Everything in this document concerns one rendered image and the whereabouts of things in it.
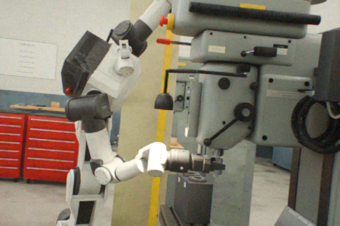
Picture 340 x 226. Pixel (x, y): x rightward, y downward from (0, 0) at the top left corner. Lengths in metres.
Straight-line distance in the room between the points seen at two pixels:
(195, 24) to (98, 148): 0.64
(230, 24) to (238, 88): 0.23
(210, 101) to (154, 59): 1.83
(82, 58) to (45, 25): 8.98
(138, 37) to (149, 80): 1.36
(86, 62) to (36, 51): 8.96
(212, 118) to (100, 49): 0.62
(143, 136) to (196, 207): 1.41
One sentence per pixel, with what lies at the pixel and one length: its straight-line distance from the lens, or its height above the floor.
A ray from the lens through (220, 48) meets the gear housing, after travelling 1.43.
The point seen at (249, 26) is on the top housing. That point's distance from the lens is 1.47.
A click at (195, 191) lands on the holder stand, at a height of 1.05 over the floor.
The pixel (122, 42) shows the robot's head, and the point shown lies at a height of 1.69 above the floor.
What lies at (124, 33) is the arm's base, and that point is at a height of 1.75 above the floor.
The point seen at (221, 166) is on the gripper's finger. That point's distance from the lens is 1.55.
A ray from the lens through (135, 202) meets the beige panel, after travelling 3.36.
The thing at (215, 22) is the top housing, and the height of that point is 1.75.
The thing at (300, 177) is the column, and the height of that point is 1.20.
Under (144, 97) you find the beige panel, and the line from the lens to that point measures 3.23.
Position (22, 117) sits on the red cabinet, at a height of 0.95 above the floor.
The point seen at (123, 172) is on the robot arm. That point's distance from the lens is 1.65.
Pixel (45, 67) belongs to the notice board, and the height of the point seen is 1.84.
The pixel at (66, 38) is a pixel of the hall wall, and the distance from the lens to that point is 10.62.
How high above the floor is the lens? 1.50
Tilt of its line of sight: 3 degrees down
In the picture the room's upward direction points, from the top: 5 degrees clockwise
